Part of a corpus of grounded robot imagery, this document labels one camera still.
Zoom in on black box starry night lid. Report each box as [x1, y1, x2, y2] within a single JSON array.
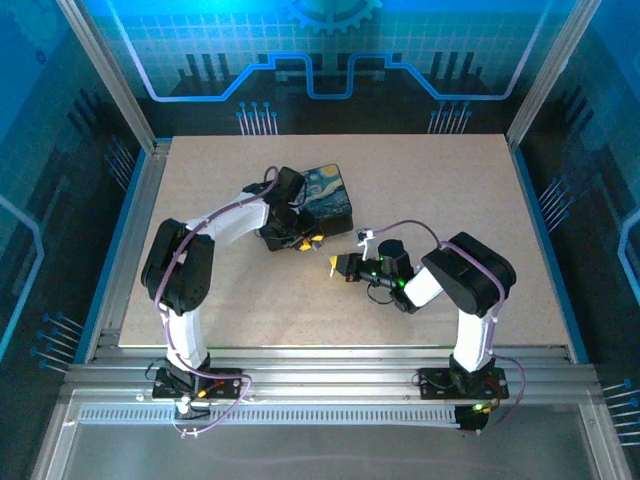
[[263, 162, 355, 252]]

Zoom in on black base plate left arm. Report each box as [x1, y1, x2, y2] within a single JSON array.
[[151, 368, 244, 401]]

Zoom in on black base plate right arm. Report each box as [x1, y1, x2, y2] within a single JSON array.
[[416, 367, 511, 401]]

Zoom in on black controller box green light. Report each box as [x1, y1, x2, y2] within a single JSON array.
[[455, 403, 491, 435]]

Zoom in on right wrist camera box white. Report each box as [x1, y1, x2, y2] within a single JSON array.
[[354, 227, 376, 261]]

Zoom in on aluminium cross rail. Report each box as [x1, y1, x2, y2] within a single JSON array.
[[63, 344, 602, 402]]

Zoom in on slotted grey cable duct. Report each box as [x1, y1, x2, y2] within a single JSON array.
[[78, 405, 462, 427]]

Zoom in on aluminium side rail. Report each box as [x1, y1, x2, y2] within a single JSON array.
[[83, 141, 172, 363]]

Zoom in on aluminium frame post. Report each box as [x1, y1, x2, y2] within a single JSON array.
[[56, 0, 172, 154], [505, 0, 604, 152]]

